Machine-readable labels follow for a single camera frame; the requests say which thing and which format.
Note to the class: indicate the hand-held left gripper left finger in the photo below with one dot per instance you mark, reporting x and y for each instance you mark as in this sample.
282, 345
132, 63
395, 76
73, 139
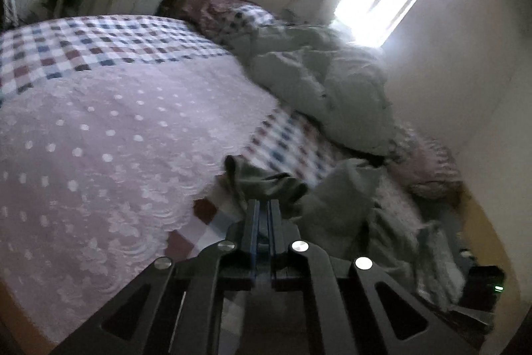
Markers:
252, 230

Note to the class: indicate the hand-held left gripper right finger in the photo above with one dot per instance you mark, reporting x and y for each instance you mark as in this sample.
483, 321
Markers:
275, 230

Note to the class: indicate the dark green shirt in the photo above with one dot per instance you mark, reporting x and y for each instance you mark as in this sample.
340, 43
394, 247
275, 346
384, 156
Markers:
270, 182

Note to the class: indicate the light green pants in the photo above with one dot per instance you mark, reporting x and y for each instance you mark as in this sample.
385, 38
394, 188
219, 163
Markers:
353, 205

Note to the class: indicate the dark blue printed pillow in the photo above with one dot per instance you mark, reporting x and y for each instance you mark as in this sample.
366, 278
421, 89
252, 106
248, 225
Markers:
453, 222

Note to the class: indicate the checked patchwork pillow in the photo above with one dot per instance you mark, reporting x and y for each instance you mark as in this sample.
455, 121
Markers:
424, 168

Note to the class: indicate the grey-green duvet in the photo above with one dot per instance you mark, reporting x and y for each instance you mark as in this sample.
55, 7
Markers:
316, 89

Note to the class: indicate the pink dotted lace bed skirt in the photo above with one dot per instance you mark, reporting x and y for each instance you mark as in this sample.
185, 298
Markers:
104, 172

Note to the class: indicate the pink floral checked pillow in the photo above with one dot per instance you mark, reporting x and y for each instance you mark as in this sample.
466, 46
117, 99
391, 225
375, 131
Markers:
216, 10

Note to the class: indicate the checked bed sheet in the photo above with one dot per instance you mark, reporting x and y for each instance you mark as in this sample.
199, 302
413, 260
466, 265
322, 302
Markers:
104, 43

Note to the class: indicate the wooden bed frame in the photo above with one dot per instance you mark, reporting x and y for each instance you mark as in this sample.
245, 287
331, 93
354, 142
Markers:
490, 230

